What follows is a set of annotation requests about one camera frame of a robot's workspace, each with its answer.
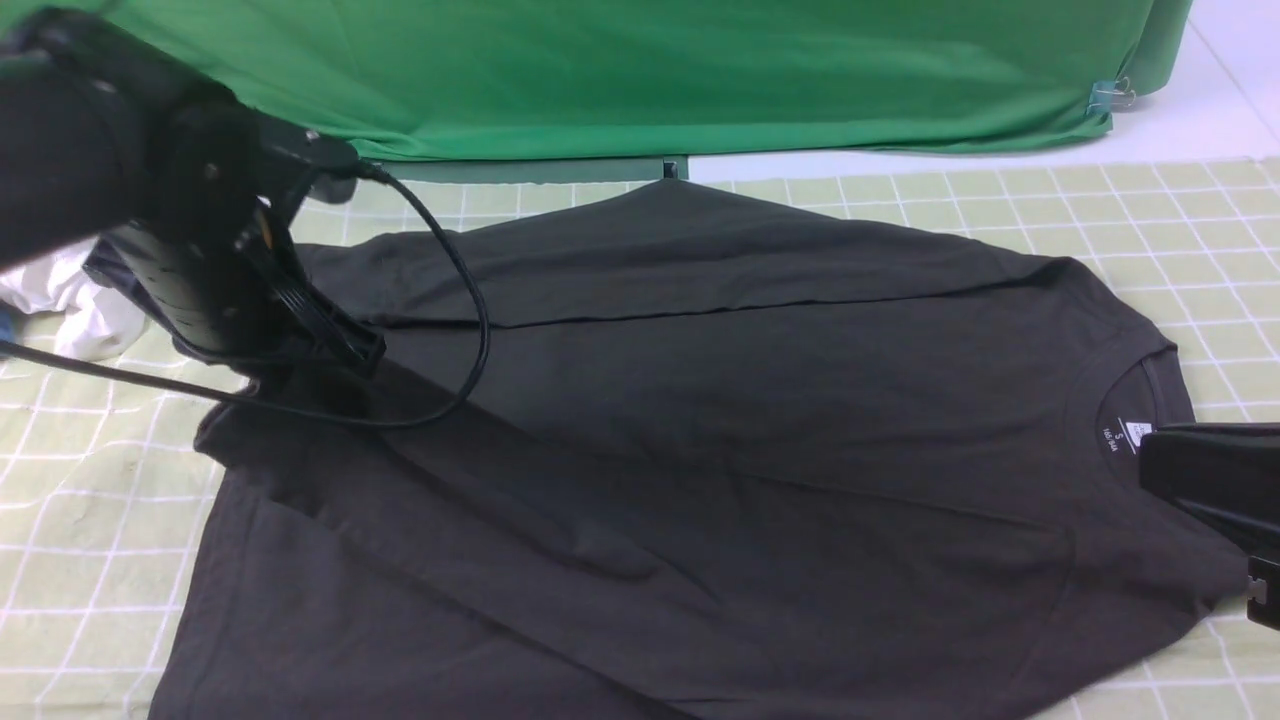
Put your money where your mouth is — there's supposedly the green checkered table cloth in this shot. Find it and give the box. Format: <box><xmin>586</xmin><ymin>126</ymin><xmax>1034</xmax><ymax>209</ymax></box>
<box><xmin>1</xmin><ymin>158</ymin><xmax>1279</xmax><ymax>719</ymax></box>

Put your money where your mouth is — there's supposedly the dark gray long-sleeved shirt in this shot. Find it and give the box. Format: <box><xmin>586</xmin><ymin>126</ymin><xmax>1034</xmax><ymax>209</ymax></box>
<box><xmin>148</xmin><ymin>181</ymin><xmax>1247</xmax><ymax>719</ymax></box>

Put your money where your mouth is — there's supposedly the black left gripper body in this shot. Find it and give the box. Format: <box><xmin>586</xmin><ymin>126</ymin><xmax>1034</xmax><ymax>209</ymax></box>
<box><xmin>105</xmin><ymin>104</ymin><xmax>360</xmax><ymax>366</ymax></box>

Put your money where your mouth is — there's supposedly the white crumpled shirt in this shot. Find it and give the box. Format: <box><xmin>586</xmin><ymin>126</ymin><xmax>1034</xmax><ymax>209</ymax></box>
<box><xmin>1</xmin><ymin>238</ymin><xmax>147</xmax><ymax>361</ymax></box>

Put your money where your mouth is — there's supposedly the teal binder clip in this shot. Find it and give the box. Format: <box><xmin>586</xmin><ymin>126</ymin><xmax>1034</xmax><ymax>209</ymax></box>
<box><xmin>1085</xmin><ymin>76</ymin><xmax>1138</xmax><ymax>117</ymax></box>

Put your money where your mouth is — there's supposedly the green backdrop cloth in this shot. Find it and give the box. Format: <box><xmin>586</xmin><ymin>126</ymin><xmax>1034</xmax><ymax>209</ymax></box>
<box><xmin>0</xmin><ymin>0</ymin><xmax>1196</xmax><ymax>163</ymax></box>

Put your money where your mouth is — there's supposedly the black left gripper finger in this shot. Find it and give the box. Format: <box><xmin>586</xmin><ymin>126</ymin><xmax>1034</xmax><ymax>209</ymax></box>
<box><xmin>262</xmin><ymin>255</ymin><xmax>387</xmax><ymax>377</ymax></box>

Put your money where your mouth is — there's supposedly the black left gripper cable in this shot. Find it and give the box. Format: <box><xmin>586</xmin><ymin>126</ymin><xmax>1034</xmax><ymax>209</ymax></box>
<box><xmin>0</xmin><ymin>160</ymin><xmax>493</xmax><ymax>430</ymax></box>

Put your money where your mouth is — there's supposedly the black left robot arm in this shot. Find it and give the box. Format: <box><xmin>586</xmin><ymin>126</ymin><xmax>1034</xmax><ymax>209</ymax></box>
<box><xmin>1</xmin><ymin>6</ymin><xmax>385</xmax><ymax>375</ymax></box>

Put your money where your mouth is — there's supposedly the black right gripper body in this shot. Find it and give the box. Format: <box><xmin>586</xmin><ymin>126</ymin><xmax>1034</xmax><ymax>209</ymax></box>
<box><xmin>1138</xmin><ymin>423</ymin><xmax>1279</xmax><ymax>632</ymax></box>

